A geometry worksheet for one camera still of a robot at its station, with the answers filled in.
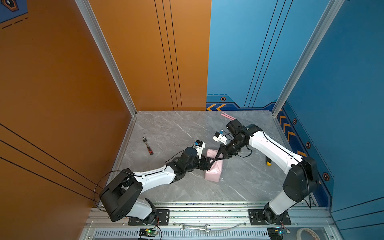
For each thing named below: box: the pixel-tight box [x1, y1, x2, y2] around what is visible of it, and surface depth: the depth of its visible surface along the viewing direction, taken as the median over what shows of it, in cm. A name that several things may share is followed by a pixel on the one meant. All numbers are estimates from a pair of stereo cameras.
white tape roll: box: [296, 227, 321, 240], surface depth 70 cm
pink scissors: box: [220, 111, 239, 121], surface depth 119 cm
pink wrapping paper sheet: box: [205, 149, 224, 183], surface depth 79 cm
